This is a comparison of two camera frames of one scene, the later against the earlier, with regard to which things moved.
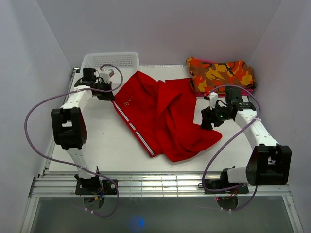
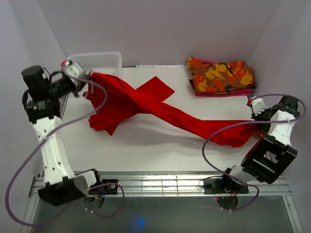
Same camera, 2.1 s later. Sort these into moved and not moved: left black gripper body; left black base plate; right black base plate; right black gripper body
Moved: left black gripper body; right black gripper body
Not moved: left black base plate; right black base plate
